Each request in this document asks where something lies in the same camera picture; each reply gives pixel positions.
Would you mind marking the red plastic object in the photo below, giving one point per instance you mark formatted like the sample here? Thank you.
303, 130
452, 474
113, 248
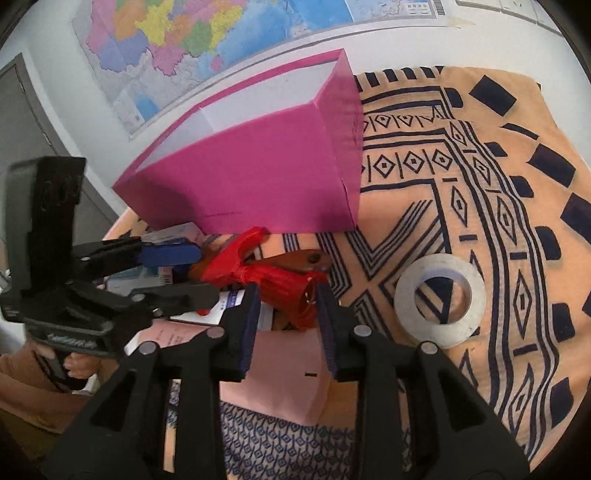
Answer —
272, 281

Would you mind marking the blue medicine box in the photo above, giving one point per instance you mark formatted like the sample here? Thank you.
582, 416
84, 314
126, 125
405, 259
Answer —
175, 231

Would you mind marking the person's left forearm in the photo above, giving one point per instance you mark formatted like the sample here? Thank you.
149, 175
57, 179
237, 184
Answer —
27, 397

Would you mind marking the white tape roll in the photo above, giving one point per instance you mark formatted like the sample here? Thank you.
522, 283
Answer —
466, 318

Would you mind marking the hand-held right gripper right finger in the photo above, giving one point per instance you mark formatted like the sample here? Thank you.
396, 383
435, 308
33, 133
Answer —
328, 337

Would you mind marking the white box with red dot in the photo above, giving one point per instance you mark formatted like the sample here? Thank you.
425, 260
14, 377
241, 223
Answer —
231, 299

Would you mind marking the pink paper sheet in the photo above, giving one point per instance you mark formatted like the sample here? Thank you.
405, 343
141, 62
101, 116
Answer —
286, 369

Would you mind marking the pink cardboard box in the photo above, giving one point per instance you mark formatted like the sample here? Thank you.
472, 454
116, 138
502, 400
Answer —
258, 175

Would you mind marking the brown wooden object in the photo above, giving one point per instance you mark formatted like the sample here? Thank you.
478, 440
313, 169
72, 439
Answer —
295, 261

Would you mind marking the person's left hand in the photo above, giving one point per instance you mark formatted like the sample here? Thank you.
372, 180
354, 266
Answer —
81, 367

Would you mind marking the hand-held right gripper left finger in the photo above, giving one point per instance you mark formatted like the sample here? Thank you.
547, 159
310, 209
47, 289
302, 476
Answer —
247, 332

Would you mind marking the grey door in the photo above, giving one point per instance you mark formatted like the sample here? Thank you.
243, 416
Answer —
23, 120

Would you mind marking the orange patterned blanket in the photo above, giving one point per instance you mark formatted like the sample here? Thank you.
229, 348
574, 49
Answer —
508, 230

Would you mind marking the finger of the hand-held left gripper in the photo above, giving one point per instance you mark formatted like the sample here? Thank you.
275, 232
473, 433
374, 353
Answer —
184, 295
166, 254

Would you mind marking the colourful wall map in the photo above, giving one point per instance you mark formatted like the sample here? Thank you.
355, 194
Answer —
161, 46

